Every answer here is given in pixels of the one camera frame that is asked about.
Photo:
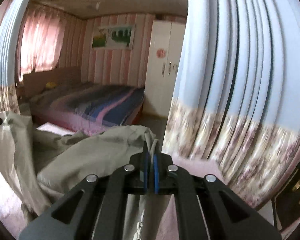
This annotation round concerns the yellow toy on bed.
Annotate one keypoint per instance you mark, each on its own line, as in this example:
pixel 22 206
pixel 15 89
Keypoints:
pixel 50 85

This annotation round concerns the framed wedding picture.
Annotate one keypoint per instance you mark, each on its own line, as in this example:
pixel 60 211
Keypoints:
pixel 113 37

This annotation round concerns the pink floral bed sheet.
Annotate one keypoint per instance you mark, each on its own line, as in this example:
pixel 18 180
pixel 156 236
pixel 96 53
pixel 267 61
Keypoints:
pixel 24 151

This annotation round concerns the pink window curtain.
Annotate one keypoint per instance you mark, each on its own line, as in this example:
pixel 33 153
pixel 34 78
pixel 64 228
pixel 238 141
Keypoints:
pixel 41 39

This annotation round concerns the blue floral curtain left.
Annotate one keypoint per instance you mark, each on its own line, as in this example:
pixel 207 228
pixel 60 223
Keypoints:
pixel 9 32

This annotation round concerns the ceiling fan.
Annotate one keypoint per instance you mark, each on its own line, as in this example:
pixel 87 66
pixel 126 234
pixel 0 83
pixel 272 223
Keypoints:
pixel 93 6

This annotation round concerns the blue floral curtain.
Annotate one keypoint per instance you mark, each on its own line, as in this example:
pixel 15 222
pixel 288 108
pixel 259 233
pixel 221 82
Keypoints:
pixel 9 32
pixel 236 98

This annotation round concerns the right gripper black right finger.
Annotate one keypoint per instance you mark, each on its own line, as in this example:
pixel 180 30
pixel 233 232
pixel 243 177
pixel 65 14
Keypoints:
pixel 204 208

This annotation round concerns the dark framed cabinet right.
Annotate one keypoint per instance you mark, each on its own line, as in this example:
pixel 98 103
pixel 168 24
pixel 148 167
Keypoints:
pixel 287 202

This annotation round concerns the far bed striped blanket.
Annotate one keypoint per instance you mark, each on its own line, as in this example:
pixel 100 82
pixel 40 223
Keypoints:
pixel 88 107

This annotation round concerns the white wardrobe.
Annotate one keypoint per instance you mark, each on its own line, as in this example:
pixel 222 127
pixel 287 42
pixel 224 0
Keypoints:
pixel 162 67

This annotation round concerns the brown bed headboard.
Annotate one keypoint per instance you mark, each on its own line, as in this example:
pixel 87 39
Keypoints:
pixel 35 82

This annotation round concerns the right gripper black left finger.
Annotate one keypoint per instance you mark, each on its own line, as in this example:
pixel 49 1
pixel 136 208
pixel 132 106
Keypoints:
pixel 95 207

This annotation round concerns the blue floral curtain right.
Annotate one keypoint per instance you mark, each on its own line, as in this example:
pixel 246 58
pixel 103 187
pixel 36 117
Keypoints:
pixel 236 98

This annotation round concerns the grey and white jacket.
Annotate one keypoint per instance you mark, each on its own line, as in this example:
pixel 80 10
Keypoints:
pixel 100 154

